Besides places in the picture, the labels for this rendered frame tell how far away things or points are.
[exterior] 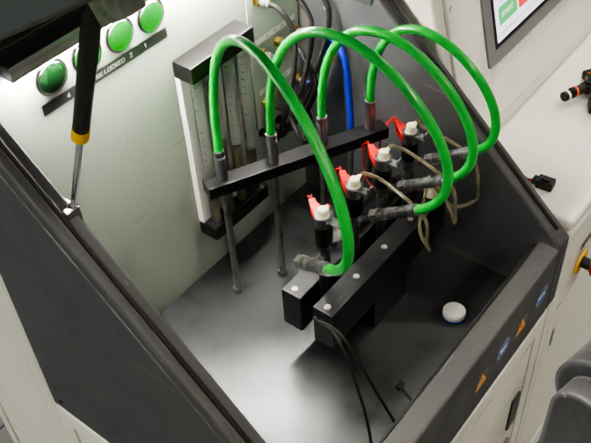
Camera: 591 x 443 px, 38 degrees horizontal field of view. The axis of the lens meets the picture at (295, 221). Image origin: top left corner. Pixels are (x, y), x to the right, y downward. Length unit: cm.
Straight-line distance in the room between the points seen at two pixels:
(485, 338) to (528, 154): 42
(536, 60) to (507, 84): 12
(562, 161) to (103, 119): 82
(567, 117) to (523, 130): 10
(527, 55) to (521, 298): 53
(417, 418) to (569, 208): 49
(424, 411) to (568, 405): 78
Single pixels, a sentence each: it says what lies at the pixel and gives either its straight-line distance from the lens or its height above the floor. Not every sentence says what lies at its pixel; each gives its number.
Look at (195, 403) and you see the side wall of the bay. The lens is 106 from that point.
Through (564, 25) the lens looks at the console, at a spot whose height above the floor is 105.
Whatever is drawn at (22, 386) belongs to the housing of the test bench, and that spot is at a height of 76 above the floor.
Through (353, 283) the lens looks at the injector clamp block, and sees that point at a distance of 135.
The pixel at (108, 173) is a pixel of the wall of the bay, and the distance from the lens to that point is 129.
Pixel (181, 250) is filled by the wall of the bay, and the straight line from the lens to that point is 151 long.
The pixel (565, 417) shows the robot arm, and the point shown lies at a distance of 49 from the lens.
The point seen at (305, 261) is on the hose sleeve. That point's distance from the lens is 114.
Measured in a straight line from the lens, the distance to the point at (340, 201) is 97.
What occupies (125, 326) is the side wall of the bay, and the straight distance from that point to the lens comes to 105.
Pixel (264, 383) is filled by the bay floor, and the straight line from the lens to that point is 143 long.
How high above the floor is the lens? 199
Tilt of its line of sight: 44 degrees down
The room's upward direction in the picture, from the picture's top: 4 degrees counter-clockwise
